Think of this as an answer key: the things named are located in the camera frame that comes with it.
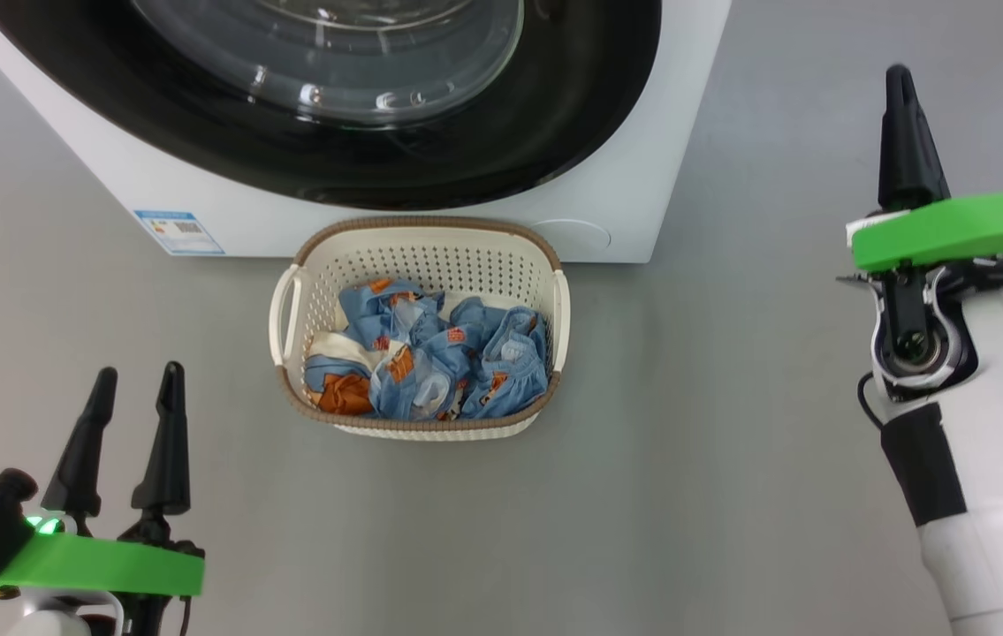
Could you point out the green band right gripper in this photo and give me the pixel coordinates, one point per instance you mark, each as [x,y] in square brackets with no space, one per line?
[969,230]

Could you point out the black round glass washer door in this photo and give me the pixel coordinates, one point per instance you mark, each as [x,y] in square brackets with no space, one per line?
[554,106]

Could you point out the round white filter cover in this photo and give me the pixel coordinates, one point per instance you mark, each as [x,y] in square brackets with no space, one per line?
[572,237]

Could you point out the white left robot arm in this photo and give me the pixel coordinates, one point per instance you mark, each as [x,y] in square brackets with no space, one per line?
[50,623]

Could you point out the cream and orange print garment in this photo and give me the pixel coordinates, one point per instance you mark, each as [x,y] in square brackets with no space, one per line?
[333,346]

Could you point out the white front-load washing machine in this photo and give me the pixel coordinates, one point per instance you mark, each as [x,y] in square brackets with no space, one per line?
[165,177]

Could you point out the blue cartoon print garment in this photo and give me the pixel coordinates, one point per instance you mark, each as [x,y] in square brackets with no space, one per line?
[501,353]

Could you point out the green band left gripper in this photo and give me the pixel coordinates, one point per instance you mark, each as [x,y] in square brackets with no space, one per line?
[112,565]

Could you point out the cream perforated laundry basket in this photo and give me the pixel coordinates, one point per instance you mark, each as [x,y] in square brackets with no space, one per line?
[430,256]

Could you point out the blue energy label sticker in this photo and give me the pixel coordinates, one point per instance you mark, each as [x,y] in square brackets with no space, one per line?
[178,232]

